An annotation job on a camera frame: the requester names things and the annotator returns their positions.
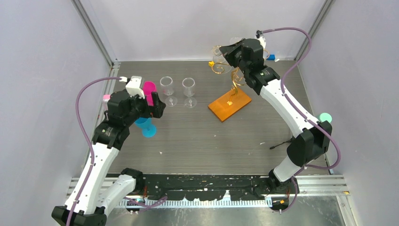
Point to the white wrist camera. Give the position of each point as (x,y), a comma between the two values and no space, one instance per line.
(134,86)
(260,36)

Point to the clear wine glass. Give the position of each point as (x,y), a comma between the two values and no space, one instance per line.
(189,91)
(167,87)

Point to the small black tripod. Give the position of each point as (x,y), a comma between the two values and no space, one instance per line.
(285,142)

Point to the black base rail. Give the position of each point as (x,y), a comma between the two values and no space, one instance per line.
(207,187)

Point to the pink wedge stand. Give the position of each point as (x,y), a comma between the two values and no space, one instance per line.
(105,101)

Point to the blue wine glass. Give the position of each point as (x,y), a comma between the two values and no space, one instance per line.
(145,124)

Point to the pink wine glass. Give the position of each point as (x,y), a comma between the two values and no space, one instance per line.
(148,88)

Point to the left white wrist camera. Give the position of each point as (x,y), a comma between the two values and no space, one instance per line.
(134,86)

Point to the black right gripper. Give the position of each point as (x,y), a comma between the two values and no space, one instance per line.
(228,52)

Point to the clear glass hanging left rear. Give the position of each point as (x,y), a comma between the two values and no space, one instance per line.
(218,56)

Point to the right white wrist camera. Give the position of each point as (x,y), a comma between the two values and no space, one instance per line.
(260,36)

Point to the mint green bottle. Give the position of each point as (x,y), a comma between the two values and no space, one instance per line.
(325,117)

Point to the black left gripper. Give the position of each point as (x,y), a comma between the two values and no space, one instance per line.
(157,108)

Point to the clear glass hanging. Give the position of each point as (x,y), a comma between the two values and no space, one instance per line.
(218,56)
(236,40)

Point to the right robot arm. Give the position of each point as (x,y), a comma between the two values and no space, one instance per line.
(310,135)

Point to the blue cube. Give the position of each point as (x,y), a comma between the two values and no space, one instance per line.
(271,57)

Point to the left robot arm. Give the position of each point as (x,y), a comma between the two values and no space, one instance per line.
(89,205)

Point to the orange wooden rack base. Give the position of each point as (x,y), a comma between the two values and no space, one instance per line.
(223,111)

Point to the gold wire wine glass rack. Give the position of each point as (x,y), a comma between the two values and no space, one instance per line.
(218,68)

